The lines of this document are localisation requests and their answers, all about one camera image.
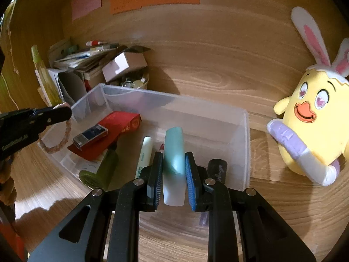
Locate mint green tube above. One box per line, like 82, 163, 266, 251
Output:
163, 127, 186, 206

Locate purple dark capped cosmetic tube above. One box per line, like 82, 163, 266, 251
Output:
199, 159, 227, 227

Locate white green lip balm box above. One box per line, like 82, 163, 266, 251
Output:
135, 137, 153, 178

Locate small dark blue box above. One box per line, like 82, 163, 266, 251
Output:
73, 124, 108, 150

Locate dark green spray bottle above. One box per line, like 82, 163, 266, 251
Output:
78, 142, 119, 191

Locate red package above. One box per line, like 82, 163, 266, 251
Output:
68, 111, 141, 162

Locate person left hand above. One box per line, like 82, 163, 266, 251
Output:
0, 155, 17, 206

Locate tall yellow spray bottle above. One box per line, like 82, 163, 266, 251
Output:
31, 44, 62, 107

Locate white folded papers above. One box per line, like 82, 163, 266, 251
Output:
34, 67, 88, 107

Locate clear plastic storage bin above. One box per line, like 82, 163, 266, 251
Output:
37, 83, 251, 228

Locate stack of books papers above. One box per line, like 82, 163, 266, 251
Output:
47, 38, 152, 81

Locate red white marker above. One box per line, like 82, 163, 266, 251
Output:
86, 40, 107, 47

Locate small white cardboard box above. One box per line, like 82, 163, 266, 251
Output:
102, 52, 147, 82

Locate white bowl with items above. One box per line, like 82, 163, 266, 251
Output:
111, 73, 150, 89

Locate pink sticky note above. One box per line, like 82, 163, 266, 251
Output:
71, 0, 102, 21

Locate yellow chick plush toy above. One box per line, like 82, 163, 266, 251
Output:
267, 7, 348, 186

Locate white cable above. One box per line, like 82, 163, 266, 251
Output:
0, 29, 20, 111

